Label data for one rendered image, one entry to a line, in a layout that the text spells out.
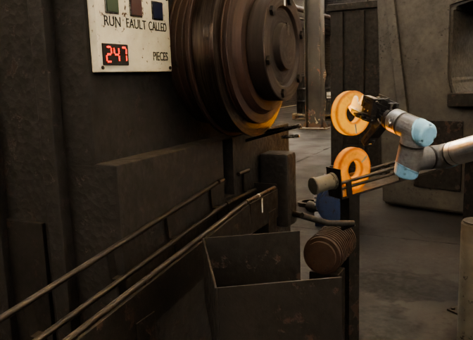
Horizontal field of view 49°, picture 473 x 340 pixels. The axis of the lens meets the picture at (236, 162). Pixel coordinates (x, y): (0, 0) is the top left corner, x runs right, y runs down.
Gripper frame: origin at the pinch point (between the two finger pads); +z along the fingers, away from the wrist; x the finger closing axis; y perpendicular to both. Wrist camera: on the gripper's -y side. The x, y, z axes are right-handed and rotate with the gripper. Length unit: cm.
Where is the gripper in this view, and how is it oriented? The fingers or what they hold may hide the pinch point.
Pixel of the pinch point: (350, 107)
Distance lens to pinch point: 186.5
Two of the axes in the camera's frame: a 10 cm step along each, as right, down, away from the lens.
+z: -4.6, -3.8, 8.0
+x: -8.8, 1.0, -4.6
